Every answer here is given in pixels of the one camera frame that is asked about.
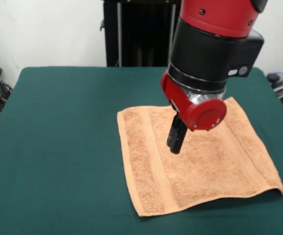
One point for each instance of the dark green table cloth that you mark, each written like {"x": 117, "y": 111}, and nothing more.
{"x": 58, "y": 171}

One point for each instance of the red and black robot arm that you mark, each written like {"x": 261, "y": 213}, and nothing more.
{"x": 204, "y": 49}

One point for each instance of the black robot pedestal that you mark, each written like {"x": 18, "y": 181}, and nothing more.
{"x": 143, "y": 36}

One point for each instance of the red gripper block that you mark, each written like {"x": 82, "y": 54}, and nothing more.
{"x": 204, "y": 115}

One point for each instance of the tan terry towel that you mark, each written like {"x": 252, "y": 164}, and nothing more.
{"x": 204, "y": 166}

